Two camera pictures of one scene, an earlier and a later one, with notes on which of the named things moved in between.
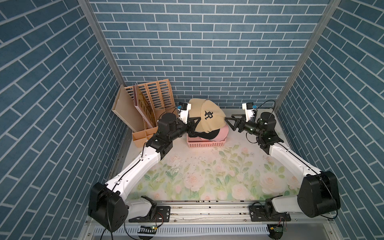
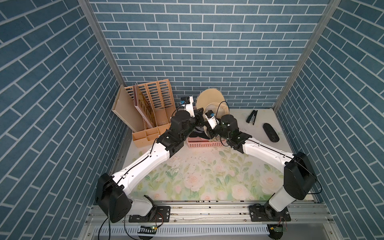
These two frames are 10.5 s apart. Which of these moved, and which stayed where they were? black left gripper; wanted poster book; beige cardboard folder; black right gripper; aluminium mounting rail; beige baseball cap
Moved: beige baseball cap; black left gripper; black right gripper
Stayed: wanted poster book; aluminium mounting rail; beige cardboard folder
